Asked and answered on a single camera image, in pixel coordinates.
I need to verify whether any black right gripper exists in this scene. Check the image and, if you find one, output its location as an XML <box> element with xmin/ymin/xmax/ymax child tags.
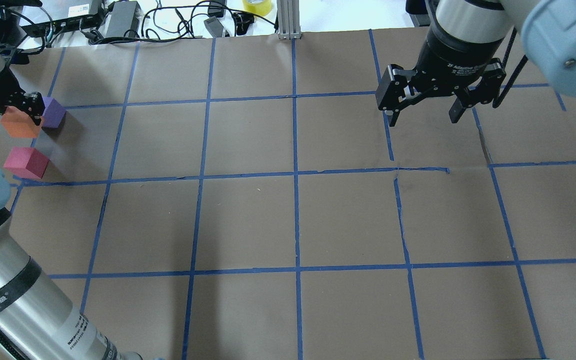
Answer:
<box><xmin>375</xmin><ymin>17</ymin><xmax>506</xmax><ymax>127</ymax></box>

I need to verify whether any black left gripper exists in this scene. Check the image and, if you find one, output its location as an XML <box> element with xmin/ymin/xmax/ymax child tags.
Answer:
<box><xmin>0</xmin><ymin>68</ymin><xmax>45</xmax><ymax>126</ymax></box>

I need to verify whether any orange foam cube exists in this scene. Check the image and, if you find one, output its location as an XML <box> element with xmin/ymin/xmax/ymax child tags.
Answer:
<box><xmin>0</xmin><ymin>105</ymin><xmax>44</xmax><ymax>139</ymax></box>

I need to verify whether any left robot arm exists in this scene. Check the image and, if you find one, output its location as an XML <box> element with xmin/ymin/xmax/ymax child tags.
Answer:
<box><xmin>0</xmin><ymin>48</ymin><xmax>141</xmax><ymax>360</ymax></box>

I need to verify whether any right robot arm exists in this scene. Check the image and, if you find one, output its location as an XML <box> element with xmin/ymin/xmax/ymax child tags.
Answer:
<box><xmin>375</xmin><ymin>0</ymin><xmax>576</xmax><ymax>126</ymax></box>

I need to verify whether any purple foam cube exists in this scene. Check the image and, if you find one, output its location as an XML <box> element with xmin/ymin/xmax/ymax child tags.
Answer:
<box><xmin>41</xmin><ymin>96</ymin><xmax>66</xmax><ymax>129</ymax></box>

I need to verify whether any red foam cube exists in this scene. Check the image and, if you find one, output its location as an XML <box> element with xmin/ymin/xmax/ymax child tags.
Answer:
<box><xmin>3</xmin><ymin>146</ymin><xmax>50</xmax><ymax>180</ymax></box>

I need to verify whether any black power adapter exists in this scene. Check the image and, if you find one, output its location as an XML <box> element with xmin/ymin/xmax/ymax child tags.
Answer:
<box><xmin>405</xmin><ymin>0</ymin><xmax>431</xmax><ymax>28</ymax></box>

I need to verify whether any large black power brick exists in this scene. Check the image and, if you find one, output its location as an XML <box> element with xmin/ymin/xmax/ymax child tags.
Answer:
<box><xmin>104</xmin><ymin>0</ymin><xmax>142</xmax><ymax>38</ymax></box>

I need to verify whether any yellow tape roll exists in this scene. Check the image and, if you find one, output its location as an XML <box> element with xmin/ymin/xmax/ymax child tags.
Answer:
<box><xmin>242</xmin><ymin>0</ymin><xmax>274</xmax><ymax>17</ymax></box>

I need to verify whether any aluminium frame post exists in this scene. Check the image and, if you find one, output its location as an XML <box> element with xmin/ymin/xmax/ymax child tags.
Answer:
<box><xmin>276</xmin><ymin>0</ymin><xmax>303</xmax><ymax>40</ymax></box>

